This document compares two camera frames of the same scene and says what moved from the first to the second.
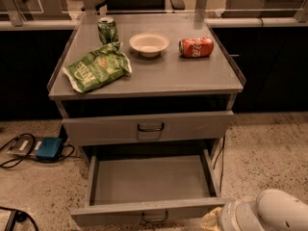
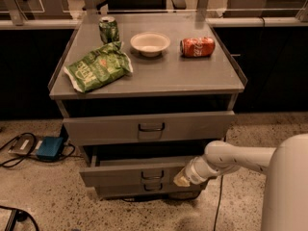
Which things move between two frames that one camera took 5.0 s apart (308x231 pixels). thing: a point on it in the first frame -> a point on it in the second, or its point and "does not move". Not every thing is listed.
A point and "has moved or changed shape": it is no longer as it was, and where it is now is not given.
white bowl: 148,44 does not move
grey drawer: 154,186 has moved or changed shape
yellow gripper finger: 210,220 -> 181,180
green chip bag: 101,67 does not move
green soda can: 108,30 does not move
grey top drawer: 141,128 does not move
